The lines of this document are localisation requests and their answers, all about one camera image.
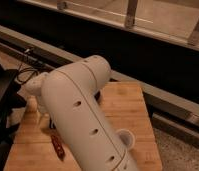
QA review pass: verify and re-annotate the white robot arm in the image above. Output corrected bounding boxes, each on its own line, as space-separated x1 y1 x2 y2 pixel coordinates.
26 55 139 171

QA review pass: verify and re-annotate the white ceramic cup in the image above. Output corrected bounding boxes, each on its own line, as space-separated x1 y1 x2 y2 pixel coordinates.
117 129 135 150

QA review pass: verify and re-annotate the red brown folding knife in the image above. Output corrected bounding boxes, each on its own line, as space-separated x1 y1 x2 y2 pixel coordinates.
51 135 65 161

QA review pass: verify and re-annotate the black equipment at left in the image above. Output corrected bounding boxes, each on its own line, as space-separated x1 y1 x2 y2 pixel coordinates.
0 64 26 171

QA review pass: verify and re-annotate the black cable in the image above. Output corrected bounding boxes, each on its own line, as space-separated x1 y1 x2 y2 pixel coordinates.
15 46 47 85

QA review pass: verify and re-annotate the metal rail frame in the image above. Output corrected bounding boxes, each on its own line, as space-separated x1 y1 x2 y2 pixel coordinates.
0 0 199 128

